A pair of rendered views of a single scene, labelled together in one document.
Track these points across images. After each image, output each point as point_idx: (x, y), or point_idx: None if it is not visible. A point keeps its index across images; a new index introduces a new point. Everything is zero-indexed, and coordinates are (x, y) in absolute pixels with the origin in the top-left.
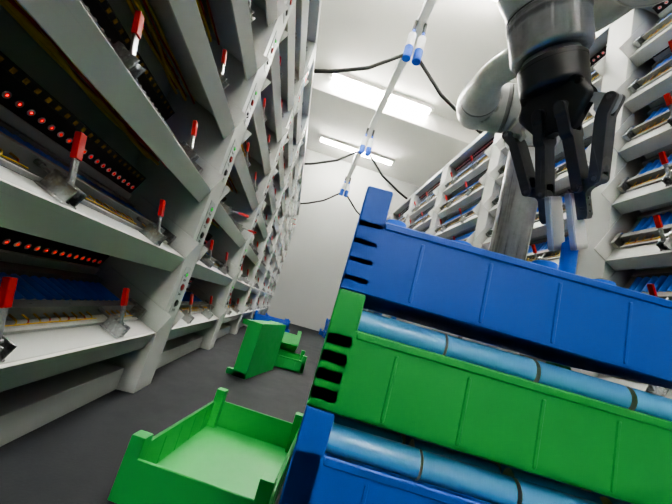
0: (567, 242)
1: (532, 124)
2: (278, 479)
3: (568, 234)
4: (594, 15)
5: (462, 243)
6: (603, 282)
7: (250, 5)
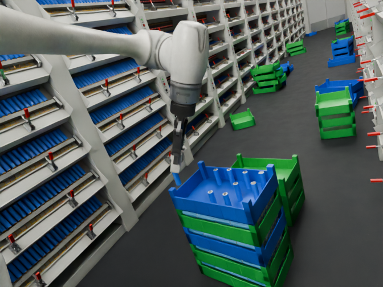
0: None
1: (186, 127)
2: None
3: (180, 164)
4: (123, 50)
5: (253, 169)
6: (227, 167)
7: None
